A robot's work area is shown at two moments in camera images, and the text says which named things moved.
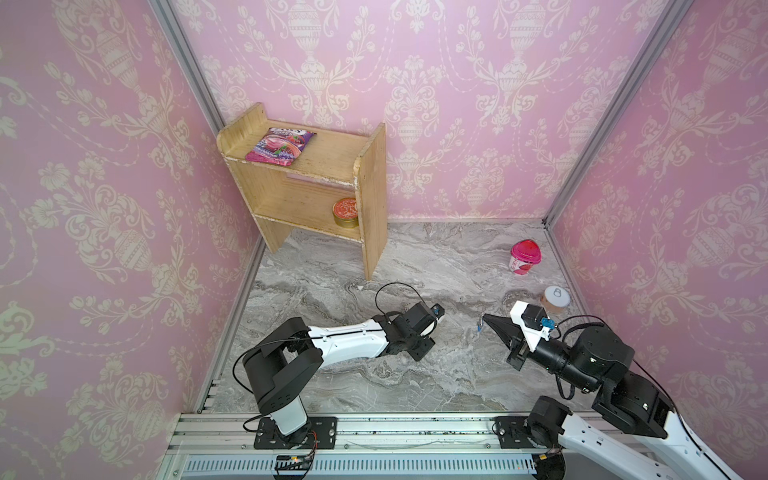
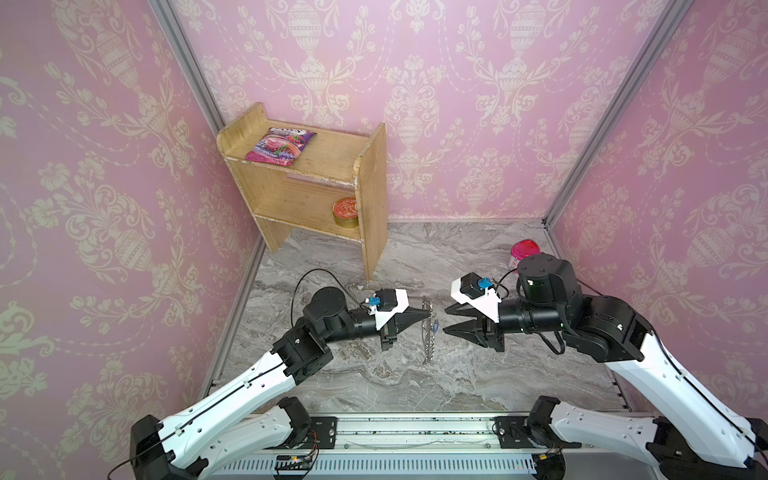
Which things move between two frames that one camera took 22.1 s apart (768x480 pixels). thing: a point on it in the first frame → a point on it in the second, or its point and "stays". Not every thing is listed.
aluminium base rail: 210,434 stays
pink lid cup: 524,254 stays
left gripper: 428,344 → 408,317
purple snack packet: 279,146 stays
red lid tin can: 345,212 stays
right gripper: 519,346 → 492,328
